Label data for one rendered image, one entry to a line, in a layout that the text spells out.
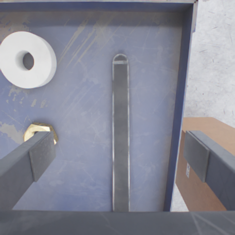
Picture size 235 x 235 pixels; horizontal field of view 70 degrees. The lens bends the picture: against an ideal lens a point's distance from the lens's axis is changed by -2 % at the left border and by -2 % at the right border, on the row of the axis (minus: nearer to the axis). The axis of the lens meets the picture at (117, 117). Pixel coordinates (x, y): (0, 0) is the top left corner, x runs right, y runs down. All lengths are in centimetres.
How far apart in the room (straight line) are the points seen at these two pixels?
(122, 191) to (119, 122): 12
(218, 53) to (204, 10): 26
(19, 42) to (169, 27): 20
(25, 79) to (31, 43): 5
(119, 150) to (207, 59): 106
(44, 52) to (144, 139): 19
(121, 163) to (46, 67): 18
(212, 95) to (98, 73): 110
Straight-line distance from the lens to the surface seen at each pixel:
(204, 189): 81
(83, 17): 26
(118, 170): 28
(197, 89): 124
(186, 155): 17
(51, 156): 16
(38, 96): 28
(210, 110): 131
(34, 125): 28
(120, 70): 24
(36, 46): 26
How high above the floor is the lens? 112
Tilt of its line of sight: 75 degrees down
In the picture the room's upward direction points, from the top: 176 degrees counter-clockwise
